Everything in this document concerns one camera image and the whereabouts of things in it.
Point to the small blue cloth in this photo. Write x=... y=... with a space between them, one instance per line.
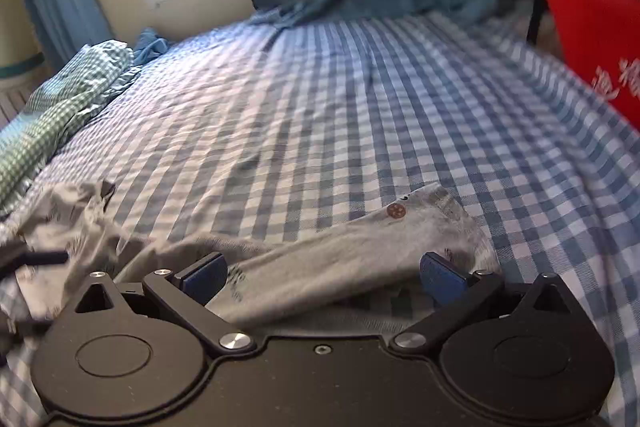
x=150 y=46

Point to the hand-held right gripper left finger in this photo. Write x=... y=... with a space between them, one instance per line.
x=206 y=278

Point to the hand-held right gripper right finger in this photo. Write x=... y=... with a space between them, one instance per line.
x=440 y=278

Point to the red bag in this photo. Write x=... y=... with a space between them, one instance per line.
x=590 y=17

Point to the white and teal headboard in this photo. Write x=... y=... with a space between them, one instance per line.
x=20 y=64

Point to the grey pants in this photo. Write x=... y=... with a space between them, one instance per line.
x=350 y=252

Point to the green checked quilt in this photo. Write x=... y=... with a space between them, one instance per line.
x=60 y=107

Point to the blue checked bedsheet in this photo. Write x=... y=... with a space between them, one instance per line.
x=325 y=117

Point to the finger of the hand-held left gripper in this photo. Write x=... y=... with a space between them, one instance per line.
x=30 y=258

